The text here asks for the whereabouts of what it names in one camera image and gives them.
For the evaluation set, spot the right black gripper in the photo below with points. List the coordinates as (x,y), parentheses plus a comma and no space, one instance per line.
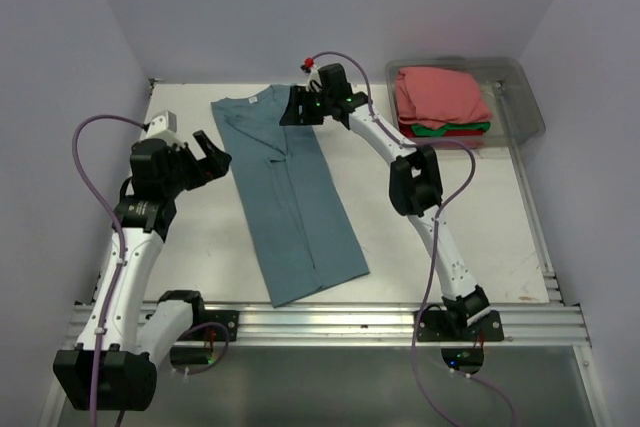
(298,97)

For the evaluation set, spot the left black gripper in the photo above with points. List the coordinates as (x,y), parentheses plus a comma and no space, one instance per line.
(204,170)

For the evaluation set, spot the blue t-shirt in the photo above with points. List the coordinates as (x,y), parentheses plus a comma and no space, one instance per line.
(302,236)

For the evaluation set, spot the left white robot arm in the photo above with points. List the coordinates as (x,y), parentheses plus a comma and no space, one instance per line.
(113,365)

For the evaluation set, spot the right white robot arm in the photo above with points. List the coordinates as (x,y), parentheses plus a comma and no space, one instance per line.
(415,187)

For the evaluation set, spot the folded red t-shirt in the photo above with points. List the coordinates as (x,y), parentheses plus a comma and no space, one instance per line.
(403,128)

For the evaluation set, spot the folded green t-shirt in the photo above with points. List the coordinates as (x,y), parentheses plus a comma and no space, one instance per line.
(450,130)

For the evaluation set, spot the folded pink t-shirt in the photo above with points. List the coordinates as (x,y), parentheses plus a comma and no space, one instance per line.
(434,96)

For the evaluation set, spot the clear plastic bin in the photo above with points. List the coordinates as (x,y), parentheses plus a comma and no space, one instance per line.
(506,90)

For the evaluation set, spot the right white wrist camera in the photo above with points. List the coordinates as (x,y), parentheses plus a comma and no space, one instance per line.
(313,82)

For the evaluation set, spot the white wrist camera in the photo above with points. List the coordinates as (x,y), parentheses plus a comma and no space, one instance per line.
(313,82)
(163,126)

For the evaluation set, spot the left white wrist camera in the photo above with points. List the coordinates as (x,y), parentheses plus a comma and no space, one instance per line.
(163,126)

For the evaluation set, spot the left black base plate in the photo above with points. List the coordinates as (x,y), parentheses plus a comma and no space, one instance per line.
(228,318)

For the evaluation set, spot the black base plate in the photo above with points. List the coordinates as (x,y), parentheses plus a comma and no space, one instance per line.
(435,325)
(228,318)

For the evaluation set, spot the aluminium mounting rail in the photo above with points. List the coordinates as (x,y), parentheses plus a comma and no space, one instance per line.
(392,324)

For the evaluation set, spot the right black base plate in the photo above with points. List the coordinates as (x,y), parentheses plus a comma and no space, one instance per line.
(435,325)

